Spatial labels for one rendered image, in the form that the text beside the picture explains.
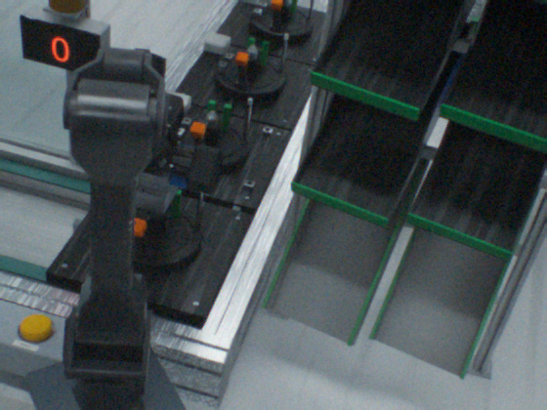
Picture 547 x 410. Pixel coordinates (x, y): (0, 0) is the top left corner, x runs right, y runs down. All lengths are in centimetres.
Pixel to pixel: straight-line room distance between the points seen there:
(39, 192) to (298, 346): 50
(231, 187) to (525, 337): 54
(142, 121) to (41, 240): 68
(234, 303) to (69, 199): 37
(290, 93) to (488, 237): 71
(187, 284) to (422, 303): 34
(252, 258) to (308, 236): 15
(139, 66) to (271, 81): 87
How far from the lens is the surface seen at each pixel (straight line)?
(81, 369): 93
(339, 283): 119
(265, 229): 138
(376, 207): 107
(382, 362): 135
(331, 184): 109
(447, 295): 120
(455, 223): 108
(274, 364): 131
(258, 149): 152
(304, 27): 188
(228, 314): 124
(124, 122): 74
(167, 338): 120
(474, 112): 99
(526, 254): 122
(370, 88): 99
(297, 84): 172
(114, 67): 83
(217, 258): 130
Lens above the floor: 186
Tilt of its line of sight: 40 degrees down
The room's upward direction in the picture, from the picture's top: 10 degrees clockwise
